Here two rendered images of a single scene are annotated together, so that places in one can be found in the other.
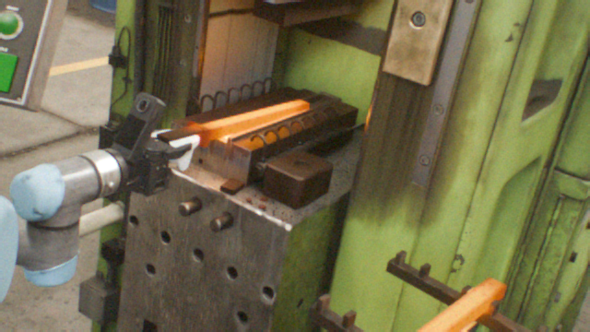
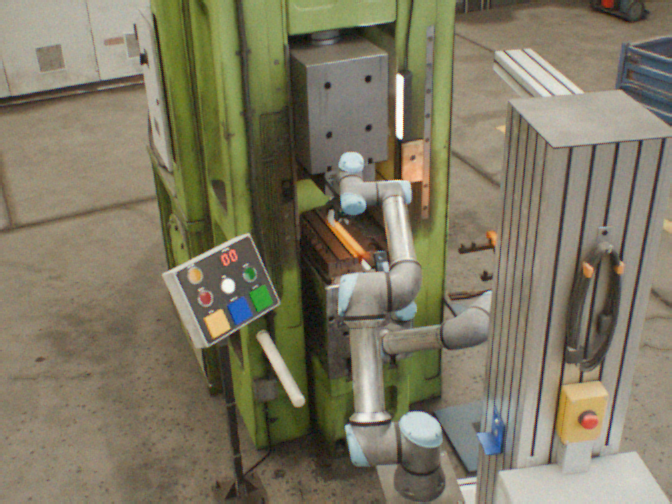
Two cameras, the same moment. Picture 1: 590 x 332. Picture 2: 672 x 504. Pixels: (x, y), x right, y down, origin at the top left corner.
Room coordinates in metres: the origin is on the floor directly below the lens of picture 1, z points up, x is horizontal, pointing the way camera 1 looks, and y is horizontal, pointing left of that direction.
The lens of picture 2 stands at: (-0.36, 2.32, 2.65)
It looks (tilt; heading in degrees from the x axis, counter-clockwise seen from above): 31 degrees down; 310
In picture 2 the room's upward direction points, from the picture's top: 2 degrees counter-clockwise
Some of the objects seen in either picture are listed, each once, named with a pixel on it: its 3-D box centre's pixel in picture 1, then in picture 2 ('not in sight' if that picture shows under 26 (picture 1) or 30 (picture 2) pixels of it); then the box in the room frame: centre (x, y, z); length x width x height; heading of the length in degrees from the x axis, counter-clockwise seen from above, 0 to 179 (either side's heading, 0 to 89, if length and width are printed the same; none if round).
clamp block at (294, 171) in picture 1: (299, 178); (387, 248); (1.32, 0.00, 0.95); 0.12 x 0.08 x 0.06; 151
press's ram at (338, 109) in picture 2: not in sight; (337, 94); (1.52, 0.05, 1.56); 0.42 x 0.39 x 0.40; 151
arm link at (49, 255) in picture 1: (41, 243); (398, 329); (1.01, 0.37, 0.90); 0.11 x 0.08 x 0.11; 90
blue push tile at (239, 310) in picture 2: not in sight; (239, 310); (1.43, 0.73, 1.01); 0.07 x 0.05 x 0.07; 86
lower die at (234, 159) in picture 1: (270, 126); (332, 238); (1.54, 0.09, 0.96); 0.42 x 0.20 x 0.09; 151
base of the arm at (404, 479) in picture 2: not in sight; (419, 470); (0.59, 0.85, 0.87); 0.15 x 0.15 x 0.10
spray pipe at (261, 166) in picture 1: (304, 149); not in sight; (1.45, 0.00, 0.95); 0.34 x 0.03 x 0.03; 151
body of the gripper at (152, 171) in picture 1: (133, 166); not in sight; (1.15, 0.28, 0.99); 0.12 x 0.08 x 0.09; 151
